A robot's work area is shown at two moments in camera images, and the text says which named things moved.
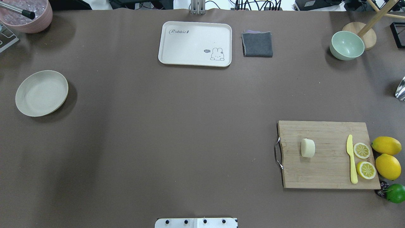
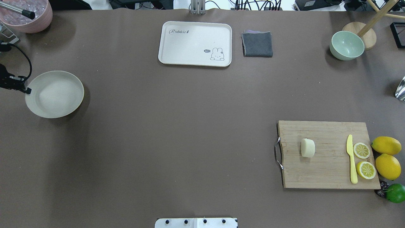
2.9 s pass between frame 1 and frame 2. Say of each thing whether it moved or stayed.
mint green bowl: stayed
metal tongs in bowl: stayed
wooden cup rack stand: stayed
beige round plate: moved
